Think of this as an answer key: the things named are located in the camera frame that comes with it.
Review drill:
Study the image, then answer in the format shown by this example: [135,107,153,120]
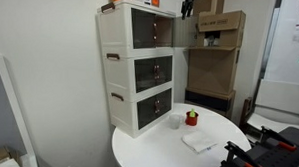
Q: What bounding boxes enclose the dark translucent cabinet door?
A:
[172,13,200,49]
[132,56,157,95]
[130,7,157,51]
[154,54,175,86]
[155,87,173,120]
[135,95,158,131]

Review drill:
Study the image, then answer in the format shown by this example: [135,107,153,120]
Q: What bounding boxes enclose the white three-compartment storage cabinet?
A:
[92,0,177,140]

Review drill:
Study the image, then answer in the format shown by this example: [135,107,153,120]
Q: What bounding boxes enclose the tall cardboard box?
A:
[192,0,226,17]

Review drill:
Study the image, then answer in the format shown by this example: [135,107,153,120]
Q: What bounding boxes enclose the small black white device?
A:
[203,29,222,48]

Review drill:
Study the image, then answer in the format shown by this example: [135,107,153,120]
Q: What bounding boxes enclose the cardboard box with open flap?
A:
[196,8,247,53]

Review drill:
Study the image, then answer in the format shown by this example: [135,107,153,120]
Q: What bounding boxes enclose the large plain cardboard box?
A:
[185,45,241,97]

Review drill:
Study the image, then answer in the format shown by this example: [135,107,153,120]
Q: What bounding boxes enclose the cardboard box with black band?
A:
[183,87,237,121]

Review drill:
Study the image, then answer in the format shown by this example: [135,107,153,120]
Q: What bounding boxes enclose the green item in mug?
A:
[188,107,198,119]

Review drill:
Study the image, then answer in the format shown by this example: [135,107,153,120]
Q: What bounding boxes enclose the frosted glass panel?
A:
[263,0,299,86]

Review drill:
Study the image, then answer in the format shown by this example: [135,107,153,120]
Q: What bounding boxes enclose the clear plastic cup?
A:
[168,113,183,131]

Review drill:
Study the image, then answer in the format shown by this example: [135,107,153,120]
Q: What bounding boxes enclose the brown wooden chair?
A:
[239,96,257,130]

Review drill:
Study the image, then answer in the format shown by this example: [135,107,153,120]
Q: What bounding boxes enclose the white board panel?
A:
[254,78,299,117]

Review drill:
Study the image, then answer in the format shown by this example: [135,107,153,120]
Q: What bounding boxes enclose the white folded cloth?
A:
[180,130,219,155]

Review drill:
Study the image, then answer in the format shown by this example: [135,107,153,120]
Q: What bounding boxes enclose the white side table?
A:
[246,111,299,135]

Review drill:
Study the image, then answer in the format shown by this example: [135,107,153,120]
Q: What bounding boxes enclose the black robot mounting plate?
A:
[206,123,299,167]

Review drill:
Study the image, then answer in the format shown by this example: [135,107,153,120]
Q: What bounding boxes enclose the white paper stack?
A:
[0,157,23,167]

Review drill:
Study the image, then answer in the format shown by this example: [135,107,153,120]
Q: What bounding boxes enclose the black clamp with orange handle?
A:
[223,140,266,167]
[258,125,298,153]

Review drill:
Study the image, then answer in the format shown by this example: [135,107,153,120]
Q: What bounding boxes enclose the grey partition with white frame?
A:
[0,53,43,167]

